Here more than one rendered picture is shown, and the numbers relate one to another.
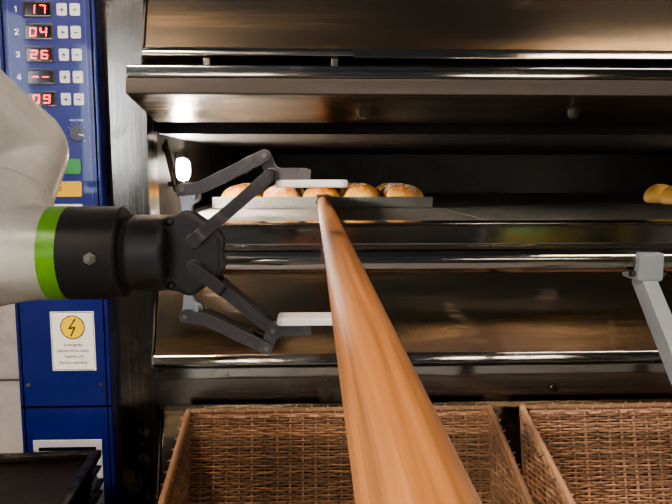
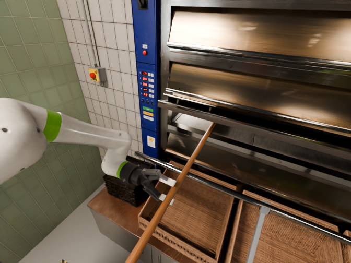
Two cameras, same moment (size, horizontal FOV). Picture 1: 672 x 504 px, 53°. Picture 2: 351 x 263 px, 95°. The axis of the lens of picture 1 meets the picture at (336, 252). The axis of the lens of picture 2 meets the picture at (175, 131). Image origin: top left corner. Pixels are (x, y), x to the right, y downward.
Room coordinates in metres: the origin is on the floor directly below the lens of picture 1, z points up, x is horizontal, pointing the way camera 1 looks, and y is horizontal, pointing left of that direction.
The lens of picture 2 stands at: (0.27, -0.20, 1.82)
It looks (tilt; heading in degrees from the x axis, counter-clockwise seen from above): 34 degrees down; 26
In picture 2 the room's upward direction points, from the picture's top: 4 degrees clockwise
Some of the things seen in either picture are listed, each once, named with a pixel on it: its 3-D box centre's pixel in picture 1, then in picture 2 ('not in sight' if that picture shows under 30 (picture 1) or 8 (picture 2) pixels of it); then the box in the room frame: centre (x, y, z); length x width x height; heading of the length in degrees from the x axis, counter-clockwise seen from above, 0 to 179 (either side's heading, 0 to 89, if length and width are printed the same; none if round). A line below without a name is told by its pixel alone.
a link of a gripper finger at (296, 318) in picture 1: (312, 318); (166, 199); (0.66, 0.02, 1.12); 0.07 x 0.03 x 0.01; 92
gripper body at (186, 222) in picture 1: (177, 252); (142, 178); (0.66, 0.16, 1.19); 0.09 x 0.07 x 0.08; 92
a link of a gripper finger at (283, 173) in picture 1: (284, 164); (162, 175); (0.66, 0.05, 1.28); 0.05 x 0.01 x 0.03; 92
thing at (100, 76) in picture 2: not in sight; (97, 74); (1.11, 0.92, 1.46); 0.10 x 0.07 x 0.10; 92
